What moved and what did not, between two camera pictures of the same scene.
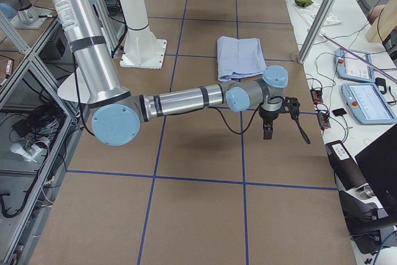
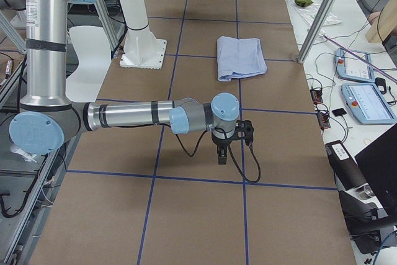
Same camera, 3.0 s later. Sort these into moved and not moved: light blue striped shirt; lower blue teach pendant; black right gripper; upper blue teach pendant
Moved: black right gripper
Not moved: light blue striped shirt; lower blue teach pendant; upper blue teach pendant
